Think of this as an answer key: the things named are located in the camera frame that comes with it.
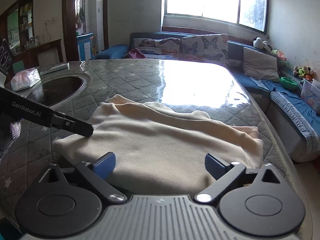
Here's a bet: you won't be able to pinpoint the cream sweatshirt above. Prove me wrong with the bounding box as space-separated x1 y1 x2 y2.
53 95 264 196

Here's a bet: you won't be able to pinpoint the left gloved hand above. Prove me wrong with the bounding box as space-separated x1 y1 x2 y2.
0 114 21 161

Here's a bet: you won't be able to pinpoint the pink white tissue pack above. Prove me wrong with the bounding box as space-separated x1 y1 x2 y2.
10 68 41 92

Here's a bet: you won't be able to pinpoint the black induction cooktop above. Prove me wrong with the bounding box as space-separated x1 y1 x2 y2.
26 76 87 107

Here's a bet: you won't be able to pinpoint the grey remote control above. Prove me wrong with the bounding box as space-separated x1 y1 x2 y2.
40 63 69 76

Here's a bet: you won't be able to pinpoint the dark wooden sideboard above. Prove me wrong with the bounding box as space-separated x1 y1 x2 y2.
13 39 64 69

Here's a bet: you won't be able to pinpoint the blue white cabinet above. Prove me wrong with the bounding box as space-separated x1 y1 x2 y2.
76 33 93 61

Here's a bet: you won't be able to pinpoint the blue corner sofa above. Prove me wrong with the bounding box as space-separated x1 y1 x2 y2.
94 32 319 163

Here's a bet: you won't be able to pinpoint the magenta cloth on sofa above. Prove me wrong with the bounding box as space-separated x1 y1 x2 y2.
128 48 145 59

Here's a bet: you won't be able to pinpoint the green bowl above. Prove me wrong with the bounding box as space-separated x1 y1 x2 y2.
280 77 299 90

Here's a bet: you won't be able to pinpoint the grey plain cushion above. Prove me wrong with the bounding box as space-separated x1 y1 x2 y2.
242 47 280 82

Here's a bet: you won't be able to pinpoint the clear plastic storage box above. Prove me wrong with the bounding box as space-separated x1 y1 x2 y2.
300 79 319 115

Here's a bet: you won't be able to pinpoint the right butterfly cushion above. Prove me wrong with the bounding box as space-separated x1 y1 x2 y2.
181 34 229 69

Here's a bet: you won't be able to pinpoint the butterfly cushion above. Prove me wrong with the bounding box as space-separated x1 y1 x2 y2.
181 34 229 69
132 37 181 60

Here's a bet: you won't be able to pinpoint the colourful plush toys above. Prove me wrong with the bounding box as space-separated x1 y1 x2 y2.
293 66 314 82

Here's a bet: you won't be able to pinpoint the left butterfly cushion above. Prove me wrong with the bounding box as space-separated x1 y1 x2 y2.
132 37 181 60

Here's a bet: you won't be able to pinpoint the panda plush toy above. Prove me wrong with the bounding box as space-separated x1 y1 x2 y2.
253 37 272 53

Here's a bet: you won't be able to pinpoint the window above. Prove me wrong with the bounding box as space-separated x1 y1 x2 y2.
164 0 268 33

